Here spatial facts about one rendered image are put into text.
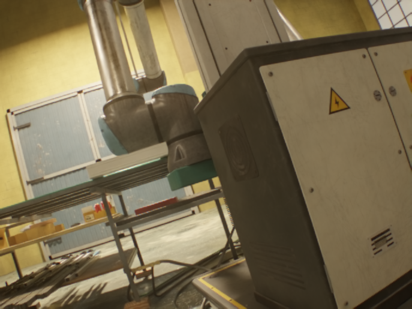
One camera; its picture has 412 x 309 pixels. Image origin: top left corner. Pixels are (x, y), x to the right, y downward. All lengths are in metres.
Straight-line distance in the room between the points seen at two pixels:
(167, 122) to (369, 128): 0.64
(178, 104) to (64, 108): 7.95
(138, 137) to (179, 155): 0.14
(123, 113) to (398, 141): 0.79
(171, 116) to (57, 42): 8.82
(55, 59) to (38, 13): 1.57
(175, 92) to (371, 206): 0.70
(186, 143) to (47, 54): 8.80
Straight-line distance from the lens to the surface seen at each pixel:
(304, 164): 0.55
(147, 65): 1.65
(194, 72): 8.64
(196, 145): 1.03
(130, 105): 1.09
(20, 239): 3.15
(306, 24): 10.74
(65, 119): 8.89
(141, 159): 1.79
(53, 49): 9.72
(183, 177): 1.01
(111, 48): 1.22
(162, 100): 1.08
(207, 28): 1.08
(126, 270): 2.25
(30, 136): 9.09
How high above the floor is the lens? 0.65
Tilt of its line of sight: 5 degrees up
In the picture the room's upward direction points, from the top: 18 degrees counter-clockwise
